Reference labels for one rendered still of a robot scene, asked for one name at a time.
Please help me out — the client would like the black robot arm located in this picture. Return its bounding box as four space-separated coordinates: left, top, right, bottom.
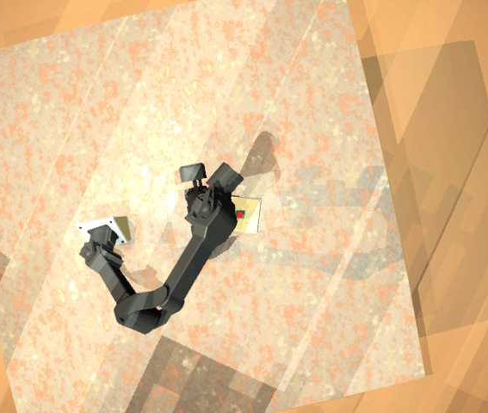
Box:
79 162 244 335

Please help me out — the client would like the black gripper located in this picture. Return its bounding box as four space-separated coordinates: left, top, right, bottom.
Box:
179 163 207 213

